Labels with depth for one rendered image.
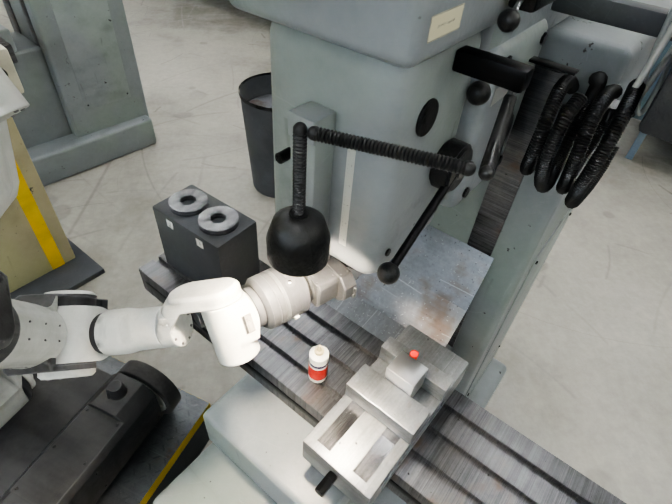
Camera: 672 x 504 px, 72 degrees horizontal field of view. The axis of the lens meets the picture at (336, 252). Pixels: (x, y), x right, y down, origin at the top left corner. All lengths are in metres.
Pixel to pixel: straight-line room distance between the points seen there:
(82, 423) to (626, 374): 2.21
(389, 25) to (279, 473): 0.84
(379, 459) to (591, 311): 2.03
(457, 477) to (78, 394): 1.04
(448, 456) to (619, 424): 1.49
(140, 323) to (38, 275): 1.97
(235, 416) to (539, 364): 1.64
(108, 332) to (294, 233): 0.39
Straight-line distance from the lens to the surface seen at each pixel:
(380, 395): 0.89
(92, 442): 1.42
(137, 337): 0.76
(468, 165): 0.41
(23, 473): 1.46
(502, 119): 0.50
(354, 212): 0.59
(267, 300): 0.69
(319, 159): 0.55
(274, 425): 1.06
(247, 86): 2.93
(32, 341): 0.70
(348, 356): 1.06
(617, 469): 2.29
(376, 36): 0.44
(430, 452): 0.99
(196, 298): 0.68
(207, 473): 1.17
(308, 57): 0.55
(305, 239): 0.48
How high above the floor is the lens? 1.79
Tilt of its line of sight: 44 degrees down
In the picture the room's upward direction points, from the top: 5 degrees clockwise
